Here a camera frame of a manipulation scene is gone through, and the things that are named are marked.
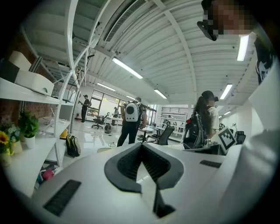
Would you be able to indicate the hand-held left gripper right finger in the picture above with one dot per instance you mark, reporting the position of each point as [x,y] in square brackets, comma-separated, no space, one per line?
[197,186]

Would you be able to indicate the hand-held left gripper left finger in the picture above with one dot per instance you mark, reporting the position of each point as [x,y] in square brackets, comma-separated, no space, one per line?
[87,186]

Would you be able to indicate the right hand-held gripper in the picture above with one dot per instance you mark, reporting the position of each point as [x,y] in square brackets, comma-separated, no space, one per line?
[226,137]

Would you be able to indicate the magenta fabric bag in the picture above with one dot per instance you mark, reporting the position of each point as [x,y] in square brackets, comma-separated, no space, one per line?
[47,174]

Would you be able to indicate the black and yellow backpack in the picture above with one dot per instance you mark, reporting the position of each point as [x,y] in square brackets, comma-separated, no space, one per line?
[73,146]

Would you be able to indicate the ceiling light strip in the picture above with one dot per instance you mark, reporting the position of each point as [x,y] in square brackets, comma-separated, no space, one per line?
[242,48]
[226,91]
[106,86]
[127,67]
[160,93]

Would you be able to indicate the white display shelving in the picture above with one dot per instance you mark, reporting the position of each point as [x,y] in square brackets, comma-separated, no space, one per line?
[172,119]

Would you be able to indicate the yellow container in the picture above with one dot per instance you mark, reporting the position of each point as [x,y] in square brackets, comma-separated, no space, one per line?
[64,133]

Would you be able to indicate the white shelf unit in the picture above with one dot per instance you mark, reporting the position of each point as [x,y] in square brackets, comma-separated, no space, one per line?
[26,157]

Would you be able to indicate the white desk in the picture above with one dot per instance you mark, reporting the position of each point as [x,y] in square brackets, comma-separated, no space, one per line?
[114,118]

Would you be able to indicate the person's black printed shirt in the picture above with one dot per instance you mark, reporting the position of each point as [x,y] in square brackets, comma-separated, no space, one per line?
[263,63]

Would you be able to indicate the green potted plant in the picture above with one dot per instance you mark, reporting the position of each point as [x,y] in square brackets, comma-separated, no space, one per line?
[29,125]

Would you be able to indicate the white round-window backpack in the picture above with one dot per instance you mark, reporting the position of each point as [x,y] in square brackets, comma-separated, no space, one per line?
[131,112]

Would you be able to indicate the pastel flower bouquet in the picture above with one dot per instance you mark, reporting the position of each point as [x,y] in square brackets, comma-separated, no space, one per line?
[14,133]

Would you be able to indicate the sunflower bouquet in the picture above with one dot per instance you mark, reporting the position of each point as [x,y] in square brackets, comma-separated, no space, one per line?
[3,137]

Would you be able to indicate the black box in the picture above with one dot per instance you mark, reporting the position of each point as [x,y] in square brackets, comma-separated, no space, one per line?
[7,71]

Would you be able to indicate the beige foam block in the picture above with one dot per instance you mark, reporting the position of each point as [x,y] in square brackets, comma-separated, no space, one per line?
[19,60]

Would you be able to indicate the ceiling air vent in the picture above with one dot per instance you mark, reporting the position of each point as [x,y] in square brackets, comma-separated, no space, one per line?
[124,19]

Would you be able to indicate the black head-mounted camera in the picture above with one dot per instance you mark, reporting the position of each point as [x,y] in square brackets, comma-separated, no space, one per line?
[206,28]

